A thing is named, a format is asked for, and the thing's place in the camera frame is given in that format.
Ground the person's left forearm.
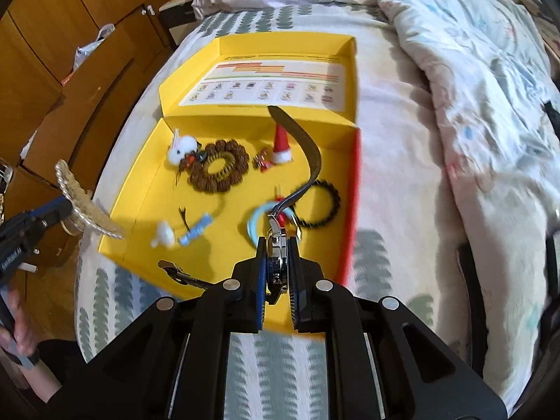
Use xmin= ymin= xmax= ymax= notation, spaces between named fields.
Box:
xmin=13 ymin=339 xmax=114 ymax=420

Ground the white rabbit plush hair clip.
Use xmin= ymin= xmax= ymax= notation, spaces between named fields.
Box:
xmin=166 ymin=128 xmax=202 ymax=171

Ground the red santa hat hair clip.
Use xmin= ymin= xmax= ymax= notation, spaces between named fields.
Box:
xmin=270 ymin=123 xmax=293 ymax=163

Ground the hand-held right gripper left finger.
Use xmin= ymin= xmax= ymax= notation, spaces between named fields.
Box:
xmin=85 ymin=236 xmax=268 ymax=420

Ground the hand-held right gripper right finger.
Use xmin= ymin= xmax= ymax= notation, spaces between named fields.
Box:
xmin=289 ymin=240 xmax=509 ymax=420

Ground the pale blue printed quilt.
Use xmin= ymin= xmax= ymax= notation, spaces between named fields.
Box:
xmin=372 ymin=0 xmax=560 ymax=416

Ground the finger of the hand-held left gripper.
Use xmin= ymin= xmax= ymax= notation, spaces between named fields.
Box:
xmin=17 ymin=199 xmax=74 ymax=228

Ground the black bead bracelet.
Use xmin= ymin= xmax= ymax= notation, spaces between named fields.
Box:
xmin=291 ymin=179 xmax=342 ymax=229

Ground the yellow cardboard box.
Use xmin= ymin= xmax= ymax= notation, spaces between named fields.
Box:
xmin=97 ymin=35 xmax=362 ymax=344

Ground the red cherry hair clip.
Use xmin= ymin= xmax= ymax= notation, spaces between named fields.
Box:
xmin=273 ymin=186 xmax=302 ymax=233

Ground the dark nightstand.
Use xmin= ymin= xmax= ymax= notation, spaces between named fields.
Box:
xmin=157 ymin=0 xmax=202 ymax=49

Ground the blue bow hair clip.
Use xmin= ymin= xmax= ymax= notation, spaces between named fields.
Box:
xmin=178 ymin=213 xmax=214 ymax=246

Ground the person's left hand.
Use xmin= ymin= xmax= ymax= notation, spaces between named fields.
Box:
xmin=0 ymin=286 xmax=42 ymax=368

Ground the light blue ring bracelet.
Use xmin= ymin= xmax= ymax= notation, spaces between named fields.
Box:
xmin=246 ymin=201 xmax=281 ymax=246

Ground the clear plastic bag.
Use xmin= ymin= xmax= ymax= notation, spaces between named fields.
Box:
xmin=72 ymin=24 xmax=117 ymax=73

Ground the brown seed bead bracelet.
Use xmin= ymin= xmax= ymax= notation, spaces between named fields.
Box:
xmin=188 ymin=139 xmax=251 ymax=193

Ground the tan coil bracelet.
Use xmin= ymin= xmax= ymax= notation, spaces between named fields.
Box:
xmin=200 ymin=151 xmax=235 ymax=182

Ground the pearl hair claw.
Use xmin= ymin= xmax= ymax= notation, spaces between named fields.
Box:
xmin=55 ymin=160 xmax=125 ymax=241

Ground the silver watch with black strap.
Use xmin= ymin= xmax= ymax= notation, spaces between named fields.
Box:
xmin=157 ymin=105 xmax=324 ymax=311

